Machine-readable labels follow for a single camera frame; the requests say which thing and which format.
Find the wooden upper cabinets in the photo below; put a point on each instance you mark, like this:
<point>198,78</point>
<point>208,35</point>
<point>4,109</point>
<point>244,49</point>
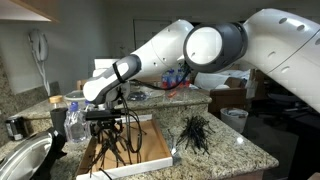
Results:
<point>29,10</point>

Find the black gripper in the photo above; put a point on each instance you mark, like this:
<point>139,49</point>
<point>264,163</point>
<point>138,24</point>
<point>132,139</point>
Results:
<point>104,120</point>

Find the fiji water bottle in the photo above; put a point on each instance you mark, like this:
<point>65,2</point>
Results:
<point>179,77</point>
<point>172,78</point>
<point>187,81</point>
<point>165,80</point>

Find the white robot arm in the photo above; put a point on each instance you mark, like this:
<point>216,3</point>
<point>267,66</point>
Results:
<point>282,45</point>

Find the shallow cardboard box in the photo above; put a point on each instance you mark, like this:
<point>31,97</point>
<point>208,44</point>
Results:
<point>153,155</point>

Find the clear water bottle pack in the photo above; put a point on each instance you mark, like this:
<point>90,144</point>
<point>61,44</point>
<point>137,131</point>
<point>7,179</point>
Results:
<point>77,128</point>

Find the black zip ties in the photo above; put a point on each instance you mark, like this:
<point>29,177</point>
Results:
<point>109,141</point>
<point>195,134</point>

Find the white wall phone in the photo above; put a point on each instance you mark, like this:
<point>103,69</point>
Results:
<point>40,51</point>

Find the glass jar wooden lid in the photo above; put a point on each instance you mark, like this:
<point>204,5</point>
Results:
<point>57,102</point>

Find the white waste bin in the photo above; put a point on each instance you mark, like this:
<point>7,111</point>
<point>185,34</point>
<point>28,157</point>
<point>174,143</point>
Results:
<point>234,117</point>

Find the white plate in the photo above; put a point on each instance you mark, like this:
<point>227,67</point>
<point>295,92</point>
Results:
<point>76,95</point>

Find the orange marker pen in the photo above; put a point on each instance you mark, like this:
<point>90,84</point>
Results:
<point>172,94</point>

